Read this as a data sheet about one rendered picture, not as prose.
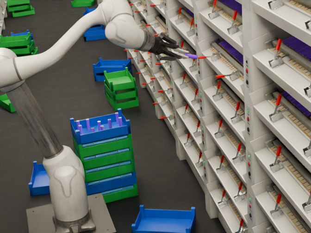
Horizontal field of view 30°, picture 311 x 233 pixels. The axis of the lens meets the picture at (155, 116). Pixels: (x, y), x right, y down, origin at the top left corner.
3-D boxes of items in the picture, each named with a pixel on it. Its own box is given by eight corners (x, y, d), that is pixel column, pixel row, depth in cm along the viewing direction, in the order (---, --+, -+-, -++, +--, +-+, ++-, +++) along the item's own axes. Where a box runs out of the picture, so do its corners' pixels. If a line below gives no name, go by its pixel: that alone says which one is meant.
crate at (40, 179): (64, 192, 349) (62, 180, 346) (30, 195, 348) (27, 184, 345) (66, 168, 377) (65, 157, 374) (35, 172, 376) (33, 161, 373)
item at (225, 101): (249, 151, 227) (237, 122, 222) (206, 97, 282) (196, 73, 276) (295, 129, 228) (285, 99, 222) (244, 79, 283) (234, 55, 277)
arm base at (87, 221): (56, 242, 254) (54, 232, 252) (52, 217, 274) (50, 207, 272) (97, 234, 257) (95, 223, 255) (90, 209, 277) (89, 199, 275)
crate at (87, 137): (78, 144, 315) (76, 131, 312) (71, 131, 333) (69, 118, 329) (131, 133, 322) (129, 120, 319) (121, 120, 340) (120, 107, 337)
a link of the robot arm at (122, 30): (148, 39, 241) (140, 17, 248) (120, 30, 231) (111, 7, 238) (133, 56, 247) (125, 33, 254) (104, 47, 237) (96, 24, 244)
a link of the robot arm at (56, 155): (60, 204, 274) (60, 182, 295) (91, 189, 274) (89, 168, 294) (-27, 65, 244) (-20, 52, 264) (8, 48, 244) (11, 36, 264)
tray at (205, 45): (248, 106, 220) (239, 85, 216) (204, 60, 275) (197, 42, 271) (295, 83, 220) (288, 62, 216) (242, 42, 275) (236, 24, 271)
